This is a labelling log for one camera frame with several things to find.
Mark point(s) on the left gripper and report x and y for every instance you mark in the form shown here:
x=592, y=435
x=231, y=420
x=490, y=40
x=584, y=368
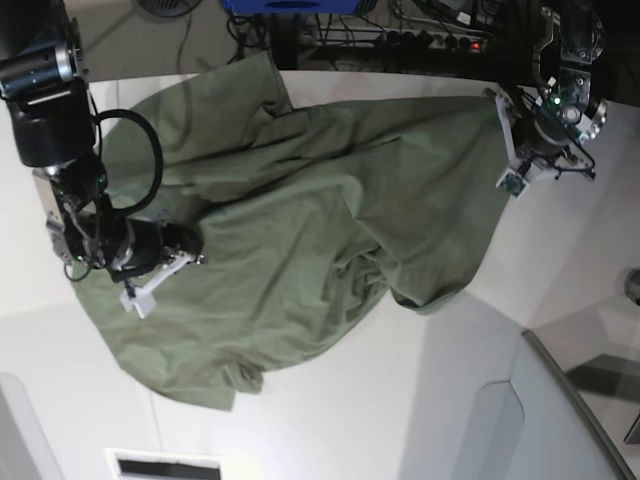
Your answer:
x=544, y=142

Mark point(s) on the black power strip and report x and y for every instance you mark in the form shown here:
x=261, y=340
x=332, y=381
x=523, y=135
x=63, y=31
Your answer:
x=426, y=40

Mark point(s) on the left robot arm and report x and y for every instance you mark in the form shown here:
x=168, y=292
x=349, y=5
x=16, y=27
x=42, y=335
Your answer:
x=562, y=60

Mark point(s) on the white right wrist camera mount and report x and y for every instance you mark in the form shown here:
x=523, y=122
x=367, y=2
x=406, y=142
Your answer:
x=140, y=298

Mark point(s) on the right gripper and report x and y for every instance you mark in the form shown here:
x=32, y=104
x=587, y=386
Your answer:
x=137, y=247

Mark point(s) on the green t-shirt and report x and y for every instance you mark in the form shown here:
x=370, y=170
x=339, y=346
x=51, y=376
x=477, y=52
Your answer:
x=309, y=216

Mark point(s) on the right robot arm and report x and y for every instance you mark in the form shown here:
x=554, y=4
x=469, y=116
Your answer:
x=57, y=131

